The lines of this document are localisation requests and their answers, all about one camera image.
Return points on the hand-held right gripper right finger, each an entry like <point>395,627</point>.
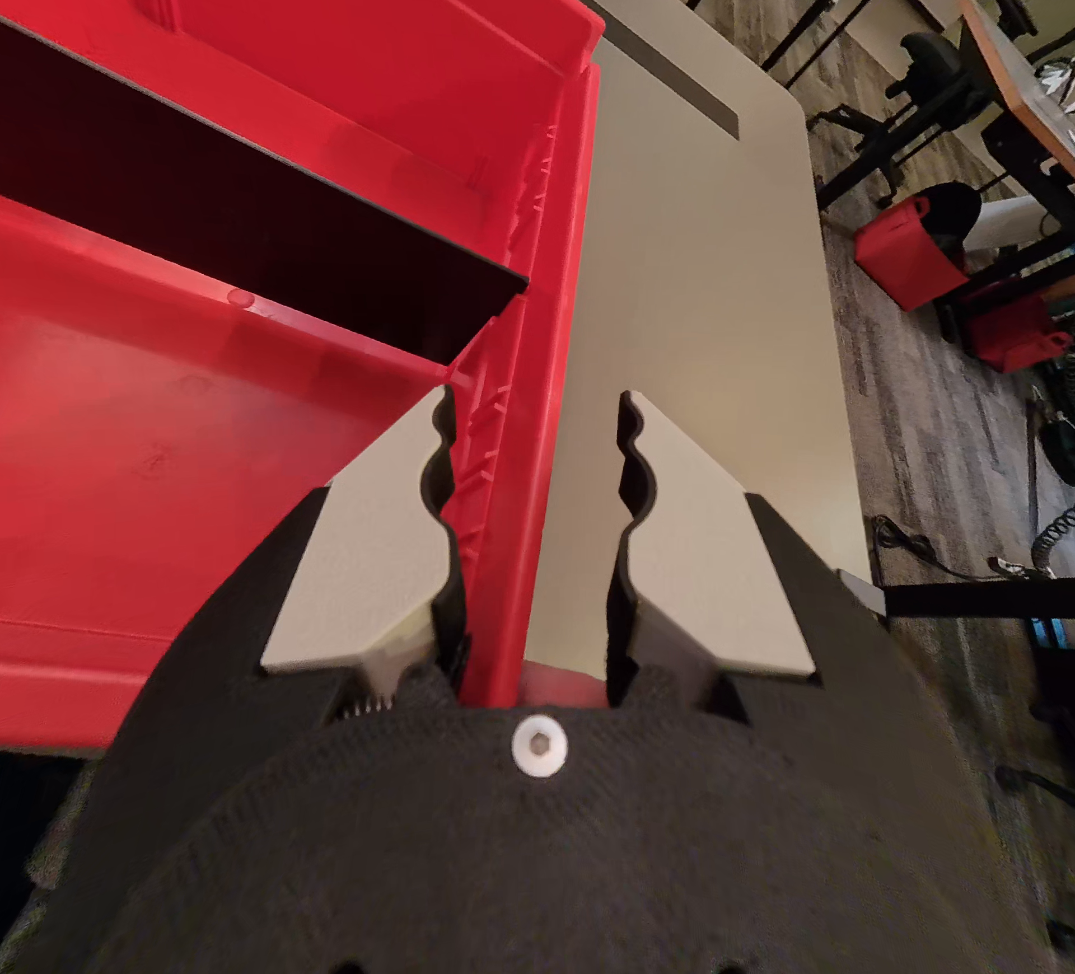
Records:
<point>714,571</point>

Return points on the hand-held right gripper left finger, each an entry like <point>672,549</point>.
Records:
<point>369,562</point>

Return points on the black divider of red bin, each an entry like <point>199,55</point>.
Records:
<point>252,218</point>

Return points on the red bag with black flap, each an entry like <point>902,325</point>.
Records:
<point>903,256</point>

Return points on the red floor bag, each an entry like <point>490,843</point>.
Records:
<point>1012,327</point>

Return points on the red plastic bin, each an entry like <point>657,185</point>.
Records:
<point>336,25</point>

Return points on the black office chair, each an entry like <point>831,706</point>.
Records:
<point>932,75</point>

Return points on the wooden desk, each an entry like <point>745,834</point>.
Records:
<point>1008,67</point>

